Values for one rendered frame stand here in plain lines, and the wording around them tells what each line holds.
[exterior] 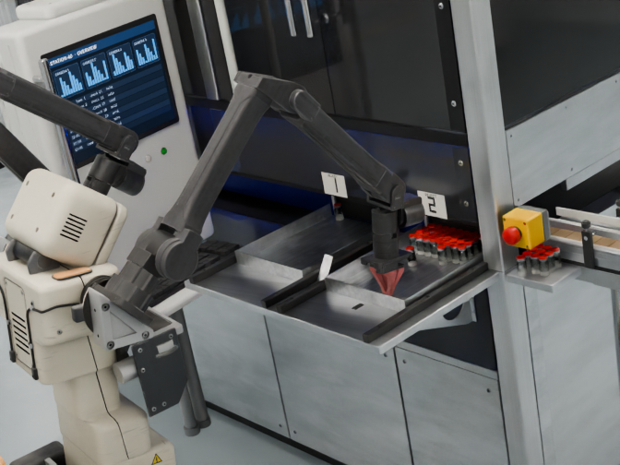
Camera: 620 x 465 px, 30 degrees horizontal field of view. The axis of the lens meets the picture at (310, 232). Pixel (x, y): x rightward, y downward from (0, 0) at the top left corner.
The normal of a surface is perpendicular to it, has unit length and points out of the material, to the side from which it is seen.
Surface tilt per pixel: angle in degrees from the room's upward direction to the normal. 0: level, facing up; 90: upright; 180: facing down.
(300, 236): 0
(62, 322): 90
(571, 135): 90
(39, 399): 0
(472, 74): 90
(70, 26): 90
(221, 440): 0
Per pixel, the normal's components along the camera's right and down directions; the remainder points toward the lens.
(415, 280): -0.18, -0.91
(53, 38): 0.77, 0.11
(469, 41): -0.73, 0.37
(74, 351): 0.58, 0.21
